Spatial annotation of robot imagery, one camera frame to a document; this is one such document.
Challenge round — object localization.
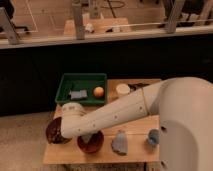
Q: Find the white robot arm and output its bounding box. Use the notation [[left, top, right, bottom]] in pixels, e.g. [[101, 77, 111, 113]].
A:
[[61, 77, 213, 171]]

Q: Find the red bowl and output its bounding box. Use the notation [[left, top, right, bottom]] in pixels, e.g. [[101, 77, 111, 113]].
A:
[[77, 131, 104, 154]]

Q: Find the brown bowl with nuts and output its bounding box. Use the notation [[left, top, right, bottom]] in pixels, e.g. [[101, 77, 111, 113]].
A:
[[46, 117, 69, 144]]

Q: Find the crumpled blue cloth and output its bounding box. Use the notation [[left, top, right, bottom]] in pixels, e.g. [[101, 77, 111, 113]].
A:
[[111, 130, 128, 155]]

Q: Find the blue sponge in tray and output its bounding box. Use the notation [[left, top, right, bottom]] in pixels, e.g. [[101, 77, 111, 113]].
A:
[[69, 90, 87, 100]]

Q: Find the orange peach fruit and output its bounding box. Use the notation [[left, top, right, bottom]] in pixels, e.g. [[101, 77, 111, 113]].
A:
[[93, 87, 104, 98]]

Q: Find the green plastic tray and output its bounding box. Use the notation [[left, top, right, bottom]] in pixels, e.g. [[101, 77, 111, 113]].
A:
[[55, 73, 107, 106]]

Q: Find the white paper cup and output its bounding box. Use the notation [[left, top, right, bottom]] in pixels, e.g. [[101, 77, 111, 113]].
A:
[[116, 83, 130, 97]]

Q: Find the blue mug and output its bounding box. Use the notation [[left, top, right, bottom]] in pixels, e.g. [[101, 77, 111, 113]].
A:
[[147, 129, 159, 146]]

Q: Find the black handled tool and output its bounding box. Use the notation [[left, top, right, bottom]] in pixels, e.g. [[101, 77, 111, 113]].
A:
[[128, 83, 150, 91]]

